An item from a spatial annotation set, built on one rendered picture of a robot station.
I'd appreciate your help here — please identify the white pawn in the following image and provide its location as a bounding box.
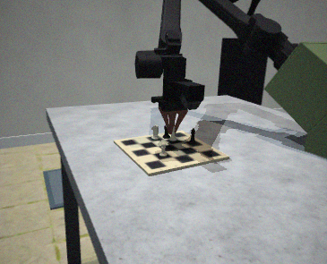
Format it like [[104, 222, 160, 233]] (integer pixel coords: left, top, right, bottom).
[[159, 143, 167, 157]]

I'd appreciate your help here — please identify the white knight chess piece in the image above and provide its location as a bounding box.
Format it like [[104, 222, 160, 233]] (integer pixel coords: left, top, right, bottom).
[[151, 125, 159, 140]]

